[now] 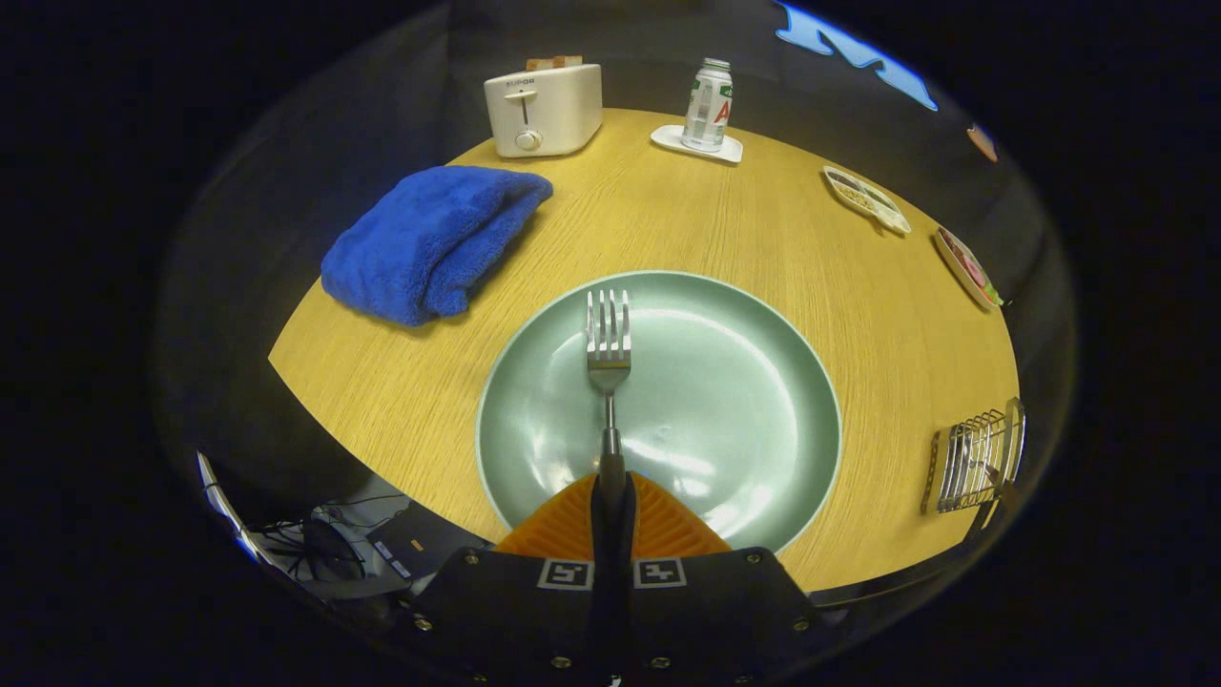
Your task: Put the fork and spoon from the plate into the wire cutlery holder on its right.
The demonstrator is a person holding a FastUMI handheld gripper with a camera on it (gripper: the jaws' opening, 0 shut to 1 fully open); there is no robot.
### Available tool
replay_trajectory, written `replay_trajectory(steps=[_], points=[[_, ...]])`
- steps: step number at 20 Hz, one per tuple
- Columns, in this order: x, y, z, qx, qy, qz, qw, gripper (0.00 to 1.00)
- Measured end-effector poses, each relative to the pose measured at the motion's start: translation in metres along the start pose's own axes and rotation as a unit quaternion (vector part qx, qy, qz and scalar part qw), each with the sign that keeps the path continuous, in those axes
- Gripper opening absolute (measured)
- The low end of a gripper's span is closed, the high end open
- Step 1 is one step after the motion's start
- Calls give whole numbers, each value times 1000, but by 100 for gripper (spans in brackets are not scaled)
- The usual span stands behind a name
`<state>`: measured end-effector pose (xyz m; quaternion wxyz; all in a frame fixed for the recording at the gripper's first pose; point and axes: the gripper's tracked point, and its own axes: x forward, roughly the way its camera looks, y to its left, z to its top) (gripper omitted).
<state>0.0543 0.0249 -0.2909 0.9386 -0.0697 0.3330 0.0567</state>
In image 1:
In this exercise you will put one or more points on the blue folded towel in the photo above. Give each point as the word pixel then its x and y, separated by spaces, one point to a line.
pixel 429 239

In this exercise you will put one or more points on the brown toast slice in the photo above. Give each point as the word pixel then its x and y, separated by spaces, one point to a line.
pixel 570 61
pixel 542 65

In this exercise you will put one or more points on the white divided bean dish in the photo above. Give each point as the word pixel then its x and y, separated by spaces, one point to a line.
pixel 894 219

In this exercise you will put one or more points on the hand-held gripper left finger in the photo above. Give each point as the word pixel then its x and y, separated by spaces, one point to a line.
pixel 515 620

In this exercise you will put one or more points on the white toaster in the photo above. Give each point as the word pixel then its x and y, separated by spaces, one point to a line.
pixel 563 110

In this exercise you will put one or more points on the white plate of food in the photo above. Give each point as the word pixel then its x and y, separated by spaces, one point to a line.
pixel 963 267

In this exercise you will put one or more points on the clear plastic water bottle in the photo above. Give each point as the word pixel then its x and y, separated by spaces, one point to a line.
pixel 706 114

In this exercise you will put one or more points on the pale green plate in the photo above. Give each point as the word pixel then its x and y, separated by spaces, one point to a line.
pixel 725 382

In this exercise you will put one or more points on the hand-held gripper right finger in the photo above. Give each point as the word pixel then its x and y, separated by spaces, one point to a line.
pixel 725 620

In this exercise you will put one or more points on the dark grey box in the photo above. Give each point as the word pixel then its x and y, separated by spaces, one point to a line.
pixel 424 539

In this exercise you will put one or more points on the white square coaster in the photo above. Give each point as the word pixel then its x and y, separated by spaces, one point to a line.
pixel 668 138

